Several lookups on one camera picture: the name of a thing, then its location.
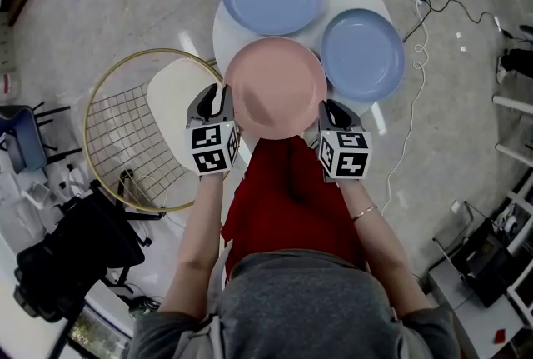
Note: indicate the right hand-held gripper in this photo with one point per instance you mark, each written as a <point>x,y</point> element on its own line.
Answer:
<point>345,155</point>

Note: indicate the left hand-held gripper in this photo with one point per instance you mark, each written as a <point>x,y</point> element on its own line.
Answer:
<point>212,147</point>

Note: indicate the big pink plate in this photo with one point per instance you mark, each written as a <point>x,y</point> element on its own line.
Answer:
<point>277,88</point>

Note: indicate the person's left forearm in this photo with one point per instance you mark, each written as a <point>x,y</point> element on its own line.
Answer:
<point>195,240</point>

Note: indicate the person's right forearm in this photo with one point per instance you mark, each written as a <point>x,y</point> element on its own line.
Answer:
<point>383,249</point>

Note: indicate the cream seat cushion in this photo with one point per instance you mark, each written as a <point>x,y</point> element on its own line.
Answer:
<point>170,99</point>

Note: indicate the person's red skirt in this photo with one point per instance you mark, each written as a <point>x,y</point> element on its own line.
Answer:
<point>287,203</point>

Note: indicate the blue chair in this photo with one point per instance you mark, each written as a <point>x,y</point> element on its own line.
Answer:
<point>25,136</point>

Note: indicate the person's grey shirt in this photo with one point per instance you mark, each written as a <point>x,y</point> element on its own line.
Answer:
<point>295,307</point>

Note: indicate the black mesh office chair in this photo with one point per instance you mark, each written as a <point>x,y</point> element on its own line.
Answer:
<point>75,249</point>

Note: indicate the grey cabinet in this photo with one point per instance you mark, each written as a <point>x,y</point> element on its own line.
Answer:
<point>454,295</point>

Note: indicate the white frame table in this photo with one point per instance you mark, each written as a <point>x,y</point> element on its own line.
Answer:
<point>514,105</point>

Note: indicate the black metal-frame chair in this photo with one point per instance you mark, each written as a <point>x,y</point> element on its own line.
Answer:
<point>487,261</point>

